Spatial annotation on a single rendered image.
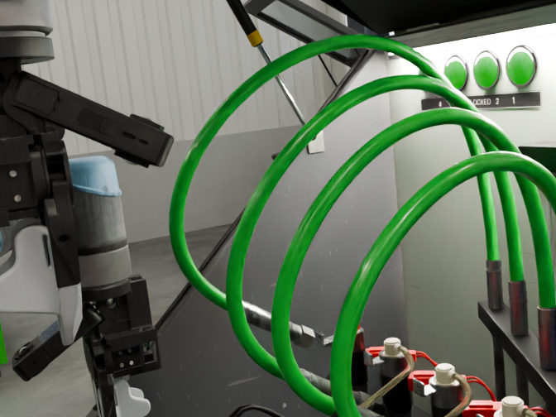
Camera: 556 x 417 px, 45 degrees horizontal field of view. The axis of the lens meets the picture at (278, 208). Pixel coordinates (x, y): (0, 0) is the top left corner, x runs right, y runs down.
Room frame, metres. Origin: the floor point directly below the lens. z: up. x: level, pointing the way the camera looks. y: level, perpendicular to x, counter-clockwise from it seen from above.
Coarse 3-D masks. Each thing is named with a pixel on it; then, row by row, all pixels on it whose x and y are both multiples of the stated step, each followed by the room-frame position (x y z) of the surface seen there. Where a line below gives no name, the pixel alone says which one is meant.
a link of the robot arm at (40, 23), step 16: (0, 0) 0.43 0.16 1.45; (16, 0) 0.44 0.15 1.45; (32, 0) 0.45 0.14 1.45; (48, 0) 0.47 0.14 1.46; (0, 16) 0.43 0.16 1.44; (16, 16) 0.44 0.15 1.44; (32, 16) 0.45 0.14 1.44; (48, 16) 0.46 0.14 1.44; (0, 32) 0.44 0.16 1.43; (16, 32) 0.44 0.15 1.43; (32, 32) 0.45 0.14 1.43; (48, 32) 0.47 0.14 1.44
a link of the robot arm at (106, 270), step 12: (108, 252) 0.78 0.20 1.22; (120, 252) 0.79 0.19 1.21; (84, 264) 0.77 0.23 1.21; (96, 264) 0.77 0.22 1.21; (108, 264) 0.78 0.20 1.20; (120, 264) 0.79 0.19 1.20; (84, 276) 0.77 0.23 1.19; (96, 276) 0.77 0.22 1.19; (108, 276) 0.78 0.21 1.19; (120, 276) 0.79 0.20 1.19; (84, 288) 0.78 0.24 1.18; (96, 288) 0.78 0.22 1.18
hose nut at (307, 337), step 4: (304, 328) 0.67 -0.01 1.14; (308, 328) 0.68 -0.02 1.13; (304, 332) 0.67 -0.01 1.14; (308, 332) 0.67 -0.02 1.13; (312, 332) 0.68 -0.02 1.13; (300, 336) 0.67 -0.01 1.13; (304, 336) 0.67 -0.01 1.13; (308, 336) 0.67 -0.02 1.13; (312, 336) 0.67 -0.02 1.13; (300, 340) 0.66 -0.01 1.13; (304, 340) 0.67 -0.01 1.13; (308, 340) 0.67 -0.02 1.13; (312, 340) 0.67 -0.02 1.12; (296, 344) 0.67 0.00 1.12; (300, 344) 0.67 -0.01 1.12; (304, 344) 0.67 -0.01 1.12; (308, 344) 0.67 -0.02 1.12; (304, 348) 0.68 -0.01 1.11
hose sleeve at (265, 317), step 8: (248, 304) 0.65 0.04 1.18; (248, 312) 0.64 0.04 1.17; (256, 312) 0.65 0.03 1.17; (264, 312) 0.66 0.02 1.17; (248, 320) 0.65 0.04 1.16; (256, 320) 0.65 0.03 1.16; (264, 320) 0.65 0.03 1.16; (264, 328) 0.66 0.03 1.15; (296, 328) 0.67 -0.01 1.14; (296, 336) 0.66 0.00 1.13
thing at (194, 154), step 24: (312, 48) 0.69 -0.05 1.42; (336, 48) 0.70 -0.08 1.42; (384, 48) 0.72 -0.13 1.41; (408, 48) 0.73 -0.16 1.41; (264, 72) 0.67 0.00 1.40; (432, 72) 0.74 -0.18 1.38; (240, 96) 0.65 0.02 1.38; (216, 120) 0.64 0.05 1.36; (192, 144) 0.64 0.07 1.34; (480, 144) 0.77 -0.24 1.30; (192, 168) 0.63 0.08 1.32; (480, 192) 0.77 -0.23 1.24; (192, 264) 0.63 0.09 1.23; (216, 288) 0.64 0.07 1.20
